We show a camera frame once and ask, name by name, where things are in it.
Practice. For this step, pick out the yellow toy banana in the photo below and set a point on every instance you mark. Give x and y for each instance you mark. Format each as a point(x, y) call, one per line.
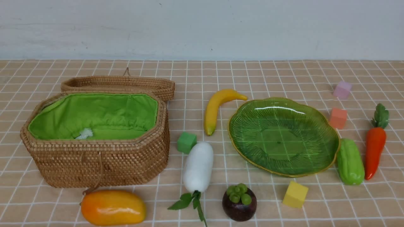
point(211, 111)

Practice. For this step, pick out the white toy radish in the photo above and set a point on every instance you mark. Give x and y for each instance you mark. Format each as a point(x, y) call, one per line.
point(196, 178)

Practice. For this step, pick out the dark purple toy mangosteen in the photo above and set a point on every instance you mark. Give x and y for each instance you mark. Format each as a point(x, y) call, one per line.
point(239, 202)

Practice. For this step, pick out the orange yellow toy mango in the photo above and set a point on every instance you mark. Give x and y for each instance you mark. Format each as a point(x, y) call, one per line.
point(113, 207)

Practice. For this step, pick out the green toy bitter gourd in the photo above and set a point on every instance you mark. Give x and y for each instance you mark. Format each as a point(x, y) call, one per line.
point(349, 161)

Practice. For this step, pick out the orange toy carrot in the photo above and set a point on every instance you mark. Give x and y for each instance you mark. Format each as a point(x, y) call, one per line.
point(375, 140)

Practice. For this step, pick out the green foam cube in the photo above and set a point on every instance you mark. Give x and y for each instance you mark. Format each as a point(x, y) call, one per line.
point(185, 142)

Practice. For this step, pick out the woven wicker basket lid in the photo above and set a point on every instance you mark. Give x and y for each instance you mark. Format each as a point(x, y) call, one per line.
point(162, 88)

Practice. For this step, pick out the green glass leaf plate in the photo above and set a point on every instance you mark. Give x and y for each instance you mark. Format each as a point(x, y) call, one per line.
point(283, 137)

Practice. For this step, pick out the woven wicker basket green lining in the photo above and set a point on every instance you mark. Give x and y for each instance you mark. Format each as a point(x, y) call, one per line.
point(98, 139)

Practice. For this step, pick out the yellow foam cube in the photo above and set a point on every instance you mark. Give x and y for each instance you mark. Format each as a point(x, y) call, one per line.
point(295, 195)

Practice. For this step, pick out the orange pink foam cube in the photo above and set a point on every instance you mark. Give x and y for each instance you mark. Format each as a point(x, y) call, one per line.
point(338, 118)

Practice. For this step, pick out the pink lilac foam cube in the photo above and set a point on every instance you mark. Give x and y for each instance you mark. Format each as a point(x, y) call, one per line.
point(342, 90)

